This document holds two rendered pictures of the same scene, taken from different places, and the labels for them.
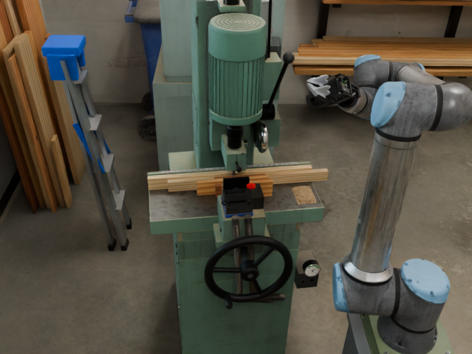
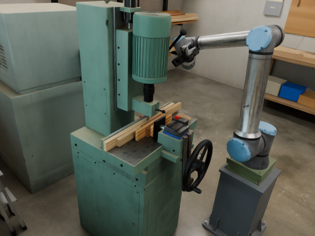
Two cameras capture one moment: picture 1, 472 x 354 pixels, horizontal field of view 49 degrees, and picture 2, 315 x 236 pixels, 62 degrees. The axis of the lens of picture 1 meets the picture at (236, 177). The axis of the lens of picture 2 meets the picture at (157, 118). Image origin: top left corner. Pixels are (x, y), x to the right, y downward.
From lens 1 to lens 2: 1.13 m
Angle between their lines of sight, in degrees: 39
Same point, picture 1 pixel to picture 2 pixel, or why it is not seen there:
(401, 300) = (265, 141)
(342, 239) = not seen: hidden behind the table
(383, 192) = (263, 85)
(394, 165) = (267, 68)
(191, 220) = (152, 154)
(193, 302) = (148, 213)
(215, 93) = (148, 64)
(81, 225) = not seen: outside the picture
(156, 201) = (120, 154)
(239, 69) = (165, 42)
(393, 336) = (258, 163)
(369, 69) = (185, 41)
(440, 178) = not seen: hidden behind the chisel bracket
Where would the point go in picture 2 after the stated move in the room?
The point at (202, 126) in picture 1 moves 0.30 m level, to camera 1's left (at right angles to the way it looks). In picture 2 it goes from (111, 99) to (59, 114)
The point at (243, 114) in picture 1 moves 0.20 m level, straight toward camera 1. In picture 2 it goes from (164, 73) to (196, 86)
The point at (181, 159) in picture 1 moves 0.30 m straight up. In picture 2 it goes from (83, 133) to (79, 86)
